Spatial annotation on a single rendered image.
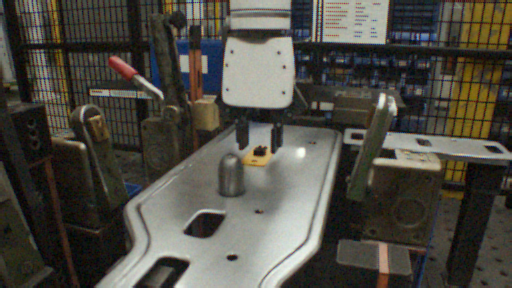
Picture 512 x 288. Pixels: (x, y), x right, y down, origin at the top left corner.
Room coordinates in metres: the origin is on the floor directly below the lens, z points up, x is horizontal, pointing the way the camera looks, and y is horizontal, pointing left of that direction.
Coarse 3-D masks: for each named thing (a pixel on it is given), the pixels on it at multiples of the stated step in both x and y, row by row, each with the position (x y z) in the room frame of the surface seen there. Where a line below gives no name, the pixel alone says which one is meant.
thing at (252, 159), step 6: (252, 150) 0.52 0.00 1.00; (258, 150) 0.49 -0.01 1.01; (264, 150) 0.50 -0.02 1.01; (246, 156) 0.49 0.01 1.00; (252, 156) 0.49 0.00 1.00; (258, 156) 0.49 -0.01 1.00; (264, 156) 0.49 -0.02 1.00; (270, 156) 0.49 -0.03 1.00; (246, 162) 0.47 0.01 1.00; (252, 162) 0.47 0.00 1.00; (258, 162) 0.47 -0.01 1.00; (264, 162) 0.47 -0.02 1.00
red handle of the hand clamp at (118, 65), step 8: (112, 64) 0.57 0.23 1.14; (120, 64) 0.57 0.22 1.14; (120, 72) 0.56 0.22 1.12; (128, 72) 0.56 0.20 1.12; (136, 72) 0.57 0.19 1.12; (128, 80) 0.56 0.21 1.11; (136, 80) 0.56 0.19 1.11; (144, 80) 0.56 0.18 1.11; (144, 88) 0.55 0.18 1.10; (152, 88) 0.55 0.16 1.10; (152, 96) 0.55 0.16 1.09; (160, 96) 0.54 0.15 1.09; (160, 104) 0.55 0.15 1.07
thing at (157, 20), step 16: (160, 16) 0.53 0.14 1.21; (176, 16) 0.53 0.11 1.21; (160, 32) 0.53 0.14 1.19; (160, 48) 0.53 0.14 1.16; (176, 48) 0.56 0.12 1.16; (160, 64) 0.53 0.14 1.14; (176, 64) 0.55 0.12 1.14; (160, 80) 0.53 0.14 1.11; (176, 80) 0.55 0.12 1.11; (176, 96) 0.53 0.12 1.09
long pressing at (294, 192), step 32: (256, 128) 0.65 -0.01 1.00; (288, 128) 0.65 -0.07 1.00; (320, 128) 0.66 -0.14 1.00; (192, 160) 0.48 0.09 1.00; (288, 160) 0.48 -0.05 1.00; (320, 160) 0.48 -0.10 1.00; (160, 192) 0.38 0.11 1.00; (192, 192) 0.38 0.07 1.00; (256, 192) 0.38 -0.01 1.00; (288, 192) 0.38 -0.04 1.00; (320, 192) 0.38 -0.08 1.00; (128, 224) 0.30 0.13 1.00; (160, 224) 0.30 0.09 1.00; (224, 224) 0.30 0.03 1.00; (256, 224) 0.30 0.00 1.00; (288, 224) 0.30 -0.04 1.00; (320, 224) 0.31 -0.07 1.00; (128, 256) 0.24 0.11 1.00; (160, 256) 0.25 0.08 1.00; (192, 256) 0.25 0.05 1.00; (224, 256) 0.25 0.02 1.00; (256, 256) 0.25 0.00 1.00; (288, 256) 0.25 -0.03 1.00
